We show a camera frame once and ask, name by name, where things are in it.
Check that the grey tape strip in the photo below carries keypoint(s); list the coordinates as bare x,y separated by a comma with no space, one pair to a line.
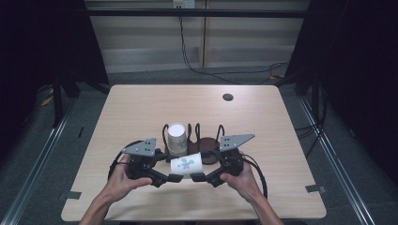
315,188
71,195

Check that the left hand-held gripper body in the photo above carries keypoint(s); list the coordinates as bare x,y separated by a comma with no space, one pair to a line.
140,162

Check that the round dark table grommet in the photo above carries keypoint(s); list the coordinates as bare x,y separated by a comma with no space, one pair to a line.
227,97

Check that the stack of white paper cups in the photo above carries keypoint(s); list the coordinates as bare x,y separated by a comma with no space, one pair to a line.
177,140

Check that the person's right hand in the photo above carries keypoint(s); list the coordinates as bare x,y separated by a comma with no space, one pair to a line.
242,184

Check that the flower print paper cup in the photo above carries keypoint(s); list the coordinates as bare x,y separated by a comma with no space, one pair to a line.
186,164

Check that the person's left hand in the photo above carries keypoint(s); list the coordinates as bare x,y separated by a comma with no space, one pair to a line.
122,184

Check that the dark brown cup holder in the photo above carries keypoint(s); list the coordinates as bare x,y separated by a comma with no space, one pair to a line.
209,145

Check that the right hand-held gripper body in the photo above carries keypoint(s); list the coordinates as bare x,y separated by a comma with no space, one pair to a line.
230,159

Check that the grey floor rail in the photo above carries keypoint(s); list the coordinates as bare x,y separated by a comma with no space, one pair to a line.
338,162
37,162

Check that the black horizontal bar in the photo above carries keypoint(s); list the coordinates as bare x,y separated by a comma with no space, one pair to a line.
194,12

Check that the yellow floor tape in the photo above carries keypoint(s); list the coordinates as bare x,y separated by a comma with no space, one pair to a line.
47,100

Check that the white wall outlet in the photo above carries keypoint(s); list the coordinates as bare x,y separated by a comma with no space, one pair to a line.
184,3

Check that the black metal stand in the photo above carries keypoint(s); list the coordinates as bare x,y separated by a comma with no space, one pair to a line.
57,100

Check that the dark curtain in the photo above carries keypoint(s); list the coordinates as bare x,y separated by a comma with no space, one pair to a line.
359,78
37,56

